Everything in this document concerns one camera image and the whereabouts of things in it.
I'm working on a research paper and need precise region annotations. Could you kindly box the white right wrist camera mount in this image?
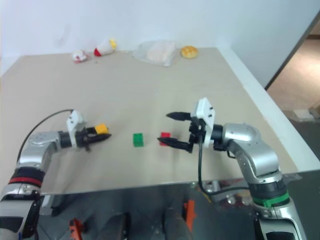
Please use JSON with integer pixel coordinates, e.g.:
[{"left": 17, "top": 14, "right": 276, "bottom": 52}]
[{"left": 190, "top": 97, "right": 216, "bottom": 146}]

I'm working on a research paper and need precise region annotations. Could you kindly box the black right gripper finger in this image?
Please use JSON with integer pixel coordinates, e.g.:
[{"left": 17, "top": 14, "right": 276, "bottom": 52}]
[
  {"left": 166, "top": 111, "right": 193, "bottom": 123},
  {"left": 156, "top": 136, "right": 193, "bottom": 154}
]

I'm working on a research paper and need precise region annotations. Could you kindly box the white red yellow toy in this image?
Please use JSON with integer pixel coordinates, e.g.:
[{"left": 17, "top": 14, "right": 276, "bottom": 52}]
[{"left": 93, "top": 37, "right": 118, "bottom": 57}]

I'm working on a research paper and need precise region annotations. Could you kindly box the red toy brick cube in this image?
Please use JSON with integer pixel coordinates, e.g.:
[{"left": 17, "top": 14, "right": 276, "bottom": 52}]
[{"left": 159, "top": 132, "right": 172, "bottom": 147}]

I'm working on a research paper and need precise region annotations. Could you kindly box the clear plastic bag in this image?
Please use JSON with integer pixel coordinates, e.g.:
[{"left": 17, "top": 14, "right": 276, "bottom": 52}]
[{"left": 131, "top": 39, "right": 177, "bottom": 68}]

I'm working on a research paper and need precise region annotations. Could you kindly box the dark rounded shape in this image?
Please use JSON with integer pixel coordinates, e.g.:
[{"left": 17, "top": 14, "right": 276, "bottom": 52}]
[{"left": 163, "top": 206, "right": 191, "bottom": 240}]

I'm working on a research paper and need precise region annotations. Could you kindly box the green toy brick cube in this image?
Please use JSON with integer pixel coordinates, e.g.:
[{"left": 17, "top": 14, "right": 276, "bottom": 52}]
[{"left": 132, "top": 132, "right": 146, "bottom": 148}]

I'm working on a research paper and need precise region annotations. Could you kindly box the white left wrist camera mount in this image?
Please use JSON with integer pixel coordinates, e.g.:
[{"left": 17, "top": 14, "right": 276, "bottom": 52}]
[{"left": 66, "top": 109, "right": 88, "bottom": 149}]

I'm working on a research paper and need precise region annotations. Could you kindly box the yellow toy brick cube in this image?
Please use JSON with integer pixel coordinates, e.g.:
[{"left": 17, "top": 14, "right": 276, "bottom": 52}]
[{"left": 95, "top": 123, "right": 110, "bottom": 135}]

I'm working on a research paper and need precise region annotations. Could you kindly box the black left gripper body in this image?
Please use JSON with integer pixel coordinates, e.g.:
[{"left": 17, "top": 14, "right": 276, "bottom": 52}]
[{"left": 74, "top": 127, "right": 98, "bottom": 152}]

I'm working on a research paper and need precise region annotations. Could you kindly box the orange black clamp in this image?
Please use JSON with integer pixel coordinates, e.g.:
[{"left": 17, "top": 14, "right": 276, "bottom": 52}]
[
  {"left": 183, "top": 199, "right": 196, "bottom": 226},
  {"left": 69, "top": 217, "right": 89, "bottom": 240}
]

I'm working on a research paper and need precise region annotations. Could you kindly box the golden bread bun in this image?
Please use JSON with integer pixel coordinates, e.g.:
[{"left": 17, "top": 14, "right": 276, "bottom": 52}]
[{"left": 180, "top": 45, "right": 199, "bottom": 60}]

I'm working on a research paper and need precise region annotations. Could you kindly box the cardboard box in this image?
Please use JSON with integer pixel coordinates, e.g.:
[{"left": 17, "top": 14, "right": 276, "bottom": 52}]
[{"left": 291, "top": 104, "right": 320, "bottom": 122}]

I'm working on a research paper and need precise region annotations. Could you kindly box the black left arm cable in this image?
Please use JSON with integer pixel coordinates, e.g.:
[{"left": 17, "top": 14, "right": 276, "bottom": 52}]
[{"left": 17, "top": 108, "right": 75, "bottom": 161}]

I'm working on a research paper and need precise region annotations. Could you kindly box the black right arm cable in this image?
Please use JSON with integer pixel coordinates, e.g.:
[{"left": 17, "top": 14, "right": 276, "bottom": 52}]
[{"left": 197, "top": 124, "right": 251, "bottom": 199}]

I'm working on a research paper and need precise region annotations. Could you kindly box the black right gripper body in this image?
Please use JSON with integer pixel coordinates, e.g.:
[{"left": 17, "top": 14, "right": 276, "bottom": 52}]
[{"left": 187, "top": 116, "right": 207, "bottom": 154}]

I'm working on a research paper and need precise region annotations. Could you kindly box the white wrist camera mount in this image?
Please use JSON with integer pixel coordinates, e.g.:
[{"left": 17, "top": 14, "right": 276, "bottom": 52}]
[
  {"left": 190, "top": 97, "right": 216, "bottom": 146},
  {"left": 66, "top": 109, "right": 88, "bottom": 149}
]

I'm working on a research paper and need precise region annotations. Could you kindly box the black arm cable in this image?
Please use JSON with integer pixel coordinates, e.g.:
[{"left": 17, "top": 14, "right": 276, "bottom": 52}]
[
  {"left": 17, "top": 108, "right": 75, "bottom": 161},
  {"left": 197, "top": 124, "right": 251, "bottom": 199}
]

